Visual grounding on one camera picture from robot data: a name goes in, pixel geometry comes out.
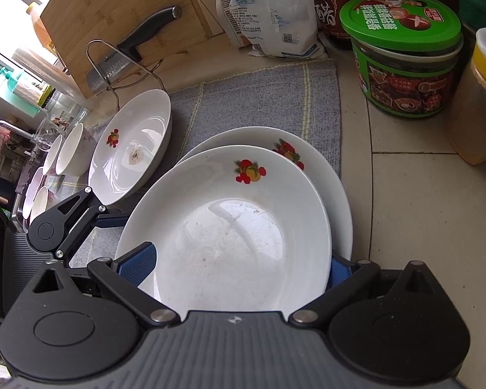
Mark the bamboo cutting board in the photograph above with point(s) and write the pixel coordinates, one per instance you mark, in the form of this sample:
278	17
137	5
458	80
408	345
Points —
105	12

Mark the orange cooking wine bottle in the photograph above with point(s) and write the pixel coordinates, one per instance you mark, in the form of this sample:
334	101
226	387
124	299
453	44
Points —
34	20

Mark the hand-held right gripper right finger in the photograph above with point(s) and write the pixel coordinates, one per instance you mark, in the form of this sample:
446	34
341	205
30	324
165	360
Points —
340	271

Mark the white fruit-print plate brown stain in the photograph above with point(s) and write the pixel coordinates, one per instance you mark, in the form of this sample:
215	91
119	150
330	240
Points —
145	121

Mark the dark vinegar bottle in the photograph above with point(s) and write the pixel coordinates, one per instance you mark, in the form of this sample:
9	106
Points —
332	0

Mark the clear glass mug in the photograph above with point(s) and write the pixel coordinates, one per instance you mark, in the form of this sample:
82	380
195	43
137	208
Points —
44	137

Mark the yellow cap spice jar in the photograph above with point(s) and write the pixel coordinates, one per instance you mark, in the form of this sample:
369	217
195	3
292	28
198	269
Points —
474	121

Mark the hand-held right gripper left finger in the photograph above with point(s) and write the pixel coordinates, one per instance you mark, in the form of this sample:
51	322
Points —
139	263

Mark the green dish soap pump bottle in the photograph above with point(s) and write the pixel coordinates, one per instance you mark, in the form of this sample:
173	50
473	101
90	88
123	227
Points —
20	93

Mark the green lid sauce jar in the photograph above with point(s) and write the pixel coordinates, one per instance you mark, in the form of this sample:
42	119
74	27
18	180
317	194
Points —
401	81

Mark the glass jar yellow-green lid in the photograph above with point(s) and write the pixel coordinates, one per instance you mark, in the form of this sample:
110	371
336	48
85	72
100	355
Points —
67	109

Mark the grey blue checked dish mat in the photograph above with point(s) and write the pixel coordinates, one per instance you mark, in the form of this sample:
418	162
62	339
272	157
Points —
247	101

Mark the white seasoning bag blue print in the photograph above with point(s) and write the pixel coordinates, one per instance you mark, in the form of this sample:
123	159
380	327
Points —
275	8

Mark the metal faucet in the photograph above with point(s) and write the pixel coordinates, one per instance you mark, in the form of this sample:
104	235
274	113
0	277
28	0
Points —
8	124

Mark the white bowl pink flower print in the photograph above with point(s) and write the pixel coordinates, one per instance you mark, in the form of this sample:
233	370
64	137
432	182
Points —
71	154
40	206
52	152

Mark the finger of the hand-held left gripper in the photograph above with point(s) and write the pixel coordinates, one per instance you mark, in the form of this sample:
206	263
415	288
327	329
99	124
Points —
109	219

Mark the white orange packet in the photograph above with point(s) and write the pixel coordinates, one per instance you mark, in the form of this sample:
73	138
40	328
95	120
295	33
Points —
226	22

